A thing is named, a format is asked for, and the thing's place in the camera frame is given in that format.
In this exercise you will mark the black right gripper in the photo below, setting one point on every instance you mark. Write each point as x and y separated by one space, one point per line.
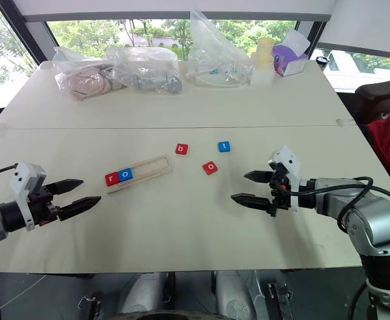
281 198

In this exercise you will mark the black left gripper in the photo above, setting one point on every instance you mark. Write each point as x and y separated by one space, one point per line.
43 208

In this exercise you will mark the red letter tile o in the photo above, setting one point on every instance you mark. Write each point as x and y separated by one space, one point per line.
210 168

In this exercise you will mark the blue letter tile t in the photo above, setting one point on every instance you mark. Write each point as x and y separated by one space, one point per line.
224 146

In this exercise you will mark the red letter tile b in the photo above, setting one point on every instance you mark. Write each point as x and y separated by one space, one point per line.
181 149

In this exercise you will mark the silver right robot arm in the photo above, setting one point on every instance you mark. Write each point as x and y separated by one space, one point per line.
374 213

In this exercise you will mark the red letter tile r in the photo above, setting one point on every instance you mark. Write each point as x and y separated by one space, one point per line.
112 178

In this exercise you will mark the blue letter tile o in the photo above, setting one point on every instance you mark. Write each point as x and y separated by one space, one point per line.
126 174

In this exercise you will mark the wooden letter tray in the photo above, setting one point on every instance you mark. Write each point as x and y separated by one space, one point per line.
151 168

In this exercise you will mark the silver robot leg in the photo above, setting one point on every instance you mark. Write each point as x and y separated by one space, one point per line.
231 293
146 291

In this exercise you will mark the black metal clamp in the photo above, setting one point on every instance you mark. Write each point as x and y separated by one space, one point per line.
89 304
279 298

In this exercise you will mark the plastic bag with pink items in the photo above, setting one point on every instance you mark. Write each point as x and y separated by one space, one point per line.
84 81

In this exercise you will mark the cream plastic container stack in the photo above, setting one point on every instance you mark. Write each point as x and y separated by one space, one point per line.
263 66

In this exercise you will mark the purple tissue box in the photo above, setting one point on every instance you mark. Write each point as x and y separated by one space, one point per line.
289 60

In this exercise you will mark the person in red clothes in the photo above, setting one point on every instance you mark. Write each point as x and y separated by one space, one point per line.
389 140

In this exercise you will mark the small black object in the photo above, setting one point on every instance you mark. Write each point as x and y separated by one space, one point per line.
322 60

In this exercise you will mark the plastic bag with grey items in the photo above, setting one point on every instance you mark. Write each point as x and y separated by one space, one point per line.
151 75

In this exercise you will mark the black office chair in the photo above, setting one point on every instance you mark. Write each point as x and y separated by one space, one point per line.
379 91

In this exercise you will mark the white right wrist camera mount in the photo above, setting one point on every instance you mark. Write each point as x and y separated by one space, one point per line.
289 160

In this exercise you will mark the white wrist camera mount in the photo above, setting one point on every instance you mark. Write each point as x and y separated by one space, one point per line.
23 176
289 160

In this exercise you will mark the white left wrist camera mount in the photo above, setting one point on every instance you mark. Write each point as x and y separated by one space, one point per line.
23 176

